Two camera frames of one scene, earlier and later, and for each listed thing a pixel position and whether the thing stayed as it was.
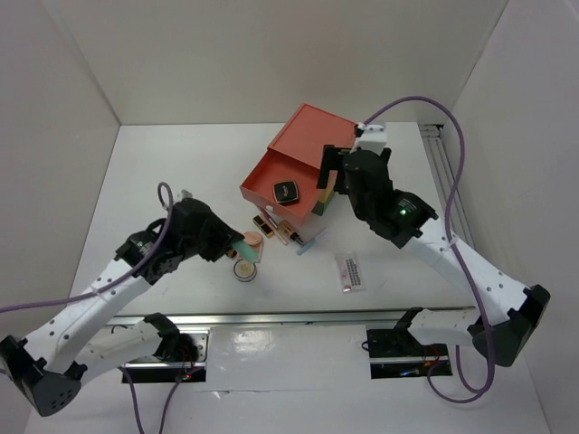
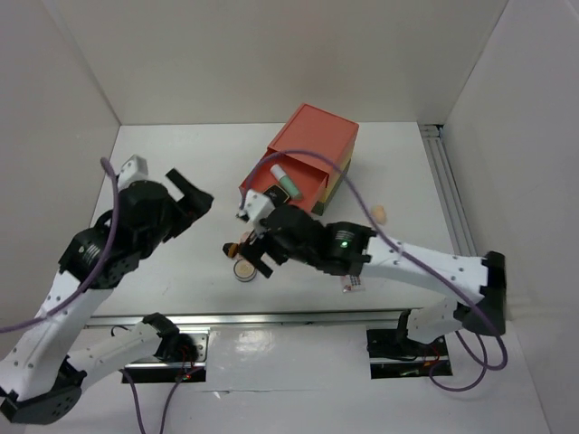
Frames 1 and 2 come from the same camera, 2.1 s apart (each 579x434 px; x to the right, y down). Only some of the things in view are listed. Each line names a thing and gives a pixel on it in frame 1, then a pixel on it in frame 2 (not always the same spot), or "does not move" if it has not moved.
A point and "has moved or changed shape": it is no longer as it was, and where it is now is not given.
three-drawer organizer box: [286, 180] does not move
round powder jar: [245, 270] does not move
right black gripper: [332, 159] -> [253, 254]
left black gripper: [223, 237] -> [197, 203]
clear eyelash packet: [352, 272] does not move
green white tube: [246, 250] has moved or changed shape
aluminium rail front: [327, 317] does not move
